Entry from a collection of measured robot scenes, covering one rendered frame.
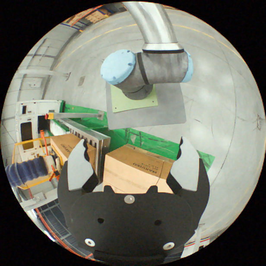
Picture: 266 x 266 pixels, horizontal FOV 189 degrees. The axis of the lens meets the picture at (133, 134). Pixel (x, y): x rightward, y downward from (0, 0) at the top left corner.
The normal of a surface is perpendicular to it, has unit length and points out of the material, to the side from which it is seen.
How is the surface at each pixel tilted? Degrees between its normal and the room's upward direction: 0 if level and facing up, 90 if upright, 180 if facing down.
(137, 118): 0
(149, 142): 0
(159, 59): 61
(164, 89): 0
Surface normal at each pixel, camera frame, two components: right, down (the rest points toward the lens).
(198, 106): -0.39, 0.13
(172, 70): -0.06, 0.91
